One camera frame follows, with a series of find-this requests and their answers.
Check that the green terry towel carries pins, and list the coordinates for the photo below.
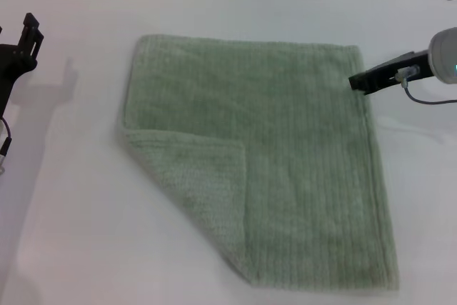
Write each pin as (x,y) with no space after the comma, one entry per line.
(292,133)

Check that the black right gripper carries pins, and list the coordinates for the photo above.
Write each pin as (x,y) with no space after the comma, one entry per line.
(389,71)

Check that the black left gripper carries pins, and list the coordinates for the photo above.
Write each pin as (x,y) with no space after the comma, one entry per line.
(10,65)

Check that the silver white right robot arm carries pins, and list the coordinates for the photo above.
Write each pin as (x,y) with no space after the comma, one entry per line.
(444,56)

